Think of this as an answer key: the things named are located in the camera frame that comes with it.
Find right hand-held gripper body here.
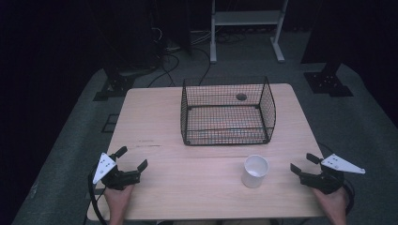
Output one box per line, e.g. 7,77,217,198
298,153,366,195

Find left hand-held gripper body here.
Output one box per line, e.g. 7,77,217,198
92,152,142,191

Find white cup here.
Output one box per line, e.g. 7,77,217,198
240,154,270,189

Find black wire mesh basket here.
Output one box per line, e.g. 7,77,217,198
180,75,277,147

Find person's left hand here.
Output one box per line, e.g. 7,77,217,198
103,184,135,218

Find person's right hand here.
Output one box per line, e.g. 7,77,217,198
312,187,349,220

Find black stand base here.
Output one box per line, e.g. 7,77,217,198
92,70,136,102
303,61,355,98

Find white metal stand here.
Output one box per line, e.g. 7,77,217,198
209,0,289,65

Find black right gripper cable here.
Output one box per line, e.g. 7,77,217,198
342,183,356,217

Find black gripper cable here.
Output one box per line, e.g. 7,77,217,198
342,183,356,217
87,164,108,225

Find black rectangular floor frame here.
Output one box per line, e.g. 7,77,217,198
100,113,120,134

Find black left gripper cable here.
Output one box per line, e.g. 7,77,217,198
87,164,108,225

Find black floor cable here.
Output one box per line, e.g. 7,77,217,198
191,46,212,87
146,46,181,89

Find white floor cables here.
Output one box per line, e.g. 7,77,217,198
189,29,214,46

